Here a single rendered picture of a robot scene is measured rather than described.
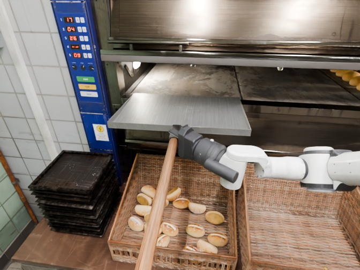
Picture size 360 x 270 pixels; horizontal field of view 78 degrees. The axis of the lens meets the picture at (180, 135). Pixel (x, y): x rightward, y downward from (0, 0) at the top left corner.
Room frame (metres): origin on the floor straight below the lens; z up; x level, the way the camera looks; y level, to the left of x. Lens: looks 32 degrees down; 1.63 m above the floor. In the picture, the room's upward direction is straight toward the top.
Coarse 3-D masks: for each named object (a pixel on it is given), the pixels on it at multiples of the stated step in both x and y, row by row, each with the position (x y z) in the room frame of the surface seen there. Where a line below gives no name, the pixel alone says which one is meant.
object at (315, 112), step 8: (128, 96) 1.08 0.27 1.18; (248, 104) 0.98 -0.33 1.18; (256, 104) 0.98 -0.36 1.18; (264, 104) 0.98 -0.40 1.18; (272, 104) 0.98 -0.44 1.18; (280, 104) 0.98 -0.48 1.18; (288, 104) 0.98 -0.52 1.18; (296, 104) 0.98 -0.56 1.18; (304, 104) 0.98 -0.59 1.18; (312, 104) 0.98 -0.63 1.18; (320, 104) 0.98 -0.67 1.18; (328, 104) 0.98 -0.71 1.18; (264, 112) 0.97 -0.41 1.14; (272, 112) 0.96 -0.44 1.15; (280, 112) 0.96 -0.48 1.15; (288, 112) 0.95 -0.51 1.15; (296, 112) 0.95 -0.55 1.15; (304, 112) 0.94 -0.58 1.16; (312, 112) 0.94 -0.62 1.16; (320, 112) 0.93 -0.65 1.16; (328, 112) 0.93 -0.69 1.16; (336, 112) 0.92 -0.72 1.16; (344, 112) 0.92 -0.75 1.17; (352, 112) 0.91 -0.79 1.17
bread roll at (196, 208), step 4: (188, 204) 0.85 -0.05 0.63; (192, 204) 0.84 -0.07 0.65; (196, 204) 0.83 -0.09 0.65; (200, 204) 0.83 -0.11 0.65; (192, 208) 0.82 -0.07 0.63; (196, 208) 0.81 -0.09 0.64; (200, 208) 0.81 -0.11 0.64; (204, 208) 0.82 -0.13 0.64; (196, 212) 0.81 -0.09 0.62; (200, 212) 0.80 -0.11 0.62
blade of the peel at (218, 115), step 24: (144, 96) 1.07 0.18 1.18; (168, 96) 1.07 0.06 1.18; (192, 96) 1.07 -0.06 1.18; (216, 96) 1.07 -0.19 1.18; (120, 120) 0.82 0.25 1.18; (144, 120) 0.82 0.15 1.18; (168, 120) 0.82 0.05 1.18; (192, 120) 0.82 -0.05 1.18; (216, 120) 0.82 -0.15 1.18; (240, 120) 0.82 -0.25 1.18
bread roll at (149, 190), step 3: (144, 186) 0.93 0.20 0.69; (147, 186) 0.93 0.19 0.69; (150, 186) 0.93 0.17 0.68; (141, 189) 0.92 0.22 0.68; (144, 189) 0.91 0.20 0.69; (147, 189) 0.91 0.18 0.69; (150, 189) 0.91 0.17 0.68; (153, 189) 0.92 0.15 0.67; (144, 192) 0.90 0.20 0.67; (147, 192) 0.90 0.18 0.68; (150, 192) 0.90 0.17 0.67; (153, 192) 0.91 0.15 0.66; (147, 195) 0.89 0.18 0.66; (150, 195) 0.89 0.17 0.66; (153, 195) 0.90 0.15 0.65
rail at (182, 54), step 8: (168, 56) 0.89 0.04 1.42; (176, 56) 0.88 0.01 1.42; (184, 56) 0.88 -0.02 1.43; (192, 56) 0.87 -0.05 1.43; (200, 56) 0.87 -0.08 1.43; (208, 56) 0.86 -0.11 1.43; (216, 56) 0.86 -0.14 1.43; (224, 56) 0.86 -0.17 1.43; (232, 56) 0.85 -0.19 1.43; (240, 56) 0.85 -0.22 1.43; (248, 56) 0.85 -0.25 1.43; (256, 56) 0.84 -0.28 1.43; (264, 56) 0.84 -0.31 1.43; (272, 56) 0.83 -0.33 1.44; (280, 56) 0.83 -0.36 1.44; (288, 56) 0.83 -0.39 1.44; (296, 56) 0.82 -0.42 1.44; (304, 56) 0.82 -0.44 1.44; (312, 56) 0.82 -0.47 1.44; (320, 56) 0.81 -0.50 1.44; (328, 56) 0.81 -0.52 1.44; (336, 56) 0.81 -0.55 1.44; (344, 56) 0.81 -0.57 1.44
